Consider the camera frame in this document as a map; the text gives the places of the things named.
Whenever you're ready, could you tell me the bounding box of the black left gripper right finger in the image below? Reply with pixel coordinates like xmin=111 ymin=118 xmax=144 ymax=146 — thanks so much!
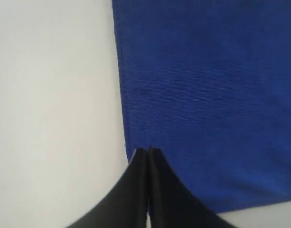
xmin=148 ymin=148 xmax=231 ymax=228

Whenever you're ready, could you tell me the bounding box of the blue towel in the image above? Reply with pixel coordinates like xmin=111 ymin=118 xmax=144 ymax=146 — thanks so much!
xmin=112 ymin=0 xmax=291 ymax=213

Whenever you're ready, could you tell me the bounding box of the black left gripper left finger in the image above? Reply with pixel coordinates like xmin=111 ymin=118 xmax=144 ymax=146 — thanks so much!
xmin=69 ymin=149 xmax=148 ymax=228

